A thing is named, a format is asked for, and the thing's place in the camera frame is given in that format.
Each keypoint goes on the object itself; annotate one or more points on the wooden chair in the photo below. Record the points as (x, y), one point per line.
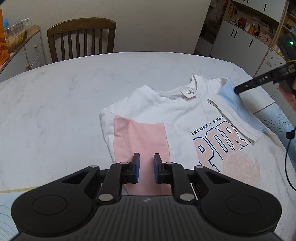
(81, 39)

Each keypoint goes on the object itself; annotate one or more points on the orange snack packet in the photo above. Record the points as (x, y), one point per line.
(3, 41)

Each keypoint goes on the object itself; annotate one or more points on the clear plastic container rack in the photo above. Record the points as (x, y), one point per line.
(17, 25)

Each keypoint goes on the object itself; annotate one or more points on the red teapot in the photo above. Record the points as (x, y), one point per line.
(242, 21)

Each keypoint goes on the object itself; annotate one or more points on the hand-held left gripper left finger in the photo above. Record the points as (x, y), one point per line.
(137, 168)

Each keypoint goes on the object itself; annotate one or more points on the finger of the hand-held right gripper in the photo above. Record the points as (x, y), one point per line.
(256, 81)

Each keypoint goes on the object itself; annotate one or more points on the grey sideboard with drawers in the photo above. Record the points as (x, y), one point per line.
(27, 55)

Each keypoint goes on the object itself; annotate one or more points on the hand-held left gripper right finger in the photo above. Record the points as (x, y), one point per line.
(157, 168)

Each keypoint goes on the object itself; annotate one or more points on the light blue patterned table mat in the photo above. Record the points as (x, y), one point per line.
(10, 215)
(281, 120)

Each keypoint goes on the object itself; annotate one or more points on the white t-shirt with pink panel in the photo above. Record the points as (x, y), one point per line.
(161, 111)

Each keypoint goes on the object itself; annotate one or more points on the white cabinet with wooden frame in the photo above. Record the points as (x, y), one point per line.
(233, 41)

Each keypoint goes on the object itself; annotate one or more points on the person's right hand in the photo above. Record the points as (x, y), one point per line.
(291, 99)

